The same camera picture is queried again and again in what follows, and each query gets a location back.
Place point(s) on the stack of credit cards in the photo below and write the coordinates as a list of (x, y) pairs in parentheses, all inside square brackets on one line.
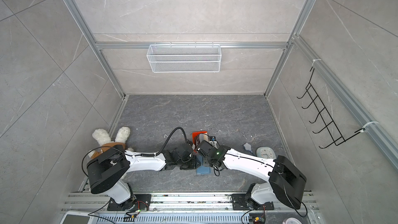
[(203, 137)]

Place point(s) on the aluminium frame rails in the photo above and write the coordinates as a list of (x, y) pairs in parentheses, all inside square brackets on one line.
[(376, 132)]

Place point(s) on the white plush bunny toy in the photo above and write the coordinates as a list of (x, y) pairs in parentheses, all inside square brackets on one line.
[(105, 142)]

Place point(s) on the blue toy figure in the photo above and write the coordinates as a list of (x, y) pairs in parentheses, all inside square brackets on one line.
[(248, 147)]

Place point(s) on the white wire mesh basket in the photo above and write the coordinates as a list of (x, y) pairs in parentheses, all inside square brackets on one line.
[(184, 58)]

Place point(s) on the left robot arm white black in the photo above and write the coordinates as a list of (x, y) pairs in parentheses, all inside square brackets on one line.
[(105, 171)]

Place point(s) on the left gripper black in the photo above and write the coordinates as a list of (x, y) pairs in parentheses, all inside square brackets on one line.
[(197, 163)]

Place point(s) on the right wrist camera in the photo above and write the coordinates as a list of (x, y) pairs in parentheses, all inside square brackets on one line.
[(213, 141)]

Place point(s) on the round mint alarm clock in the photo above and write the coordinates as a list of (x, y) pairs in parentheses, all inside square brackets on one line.
[(265, 153)]

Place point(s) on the white tablet device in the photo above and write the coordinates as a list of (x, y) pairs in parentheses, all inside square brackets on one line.
[(76, 217)]

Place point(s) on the blue leather card holder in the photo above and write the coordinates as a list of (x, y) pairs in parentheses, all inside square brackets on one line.
[(203, 168)]

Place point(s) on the red plastic tray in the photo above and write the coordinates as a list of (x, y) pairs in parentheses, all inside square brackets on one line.
[(194, 137)]

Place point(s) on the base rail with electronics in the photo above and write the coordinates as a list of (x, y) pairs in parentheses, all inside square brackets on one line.
[(188, 208)]

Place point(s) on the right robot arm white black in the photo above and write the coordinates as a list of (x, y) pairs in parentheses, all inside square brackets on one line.
[(284, 182)]

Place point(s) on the black wire hook rack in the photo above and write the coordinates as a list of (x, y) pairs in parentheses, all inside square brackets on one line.
[(324, 116)]

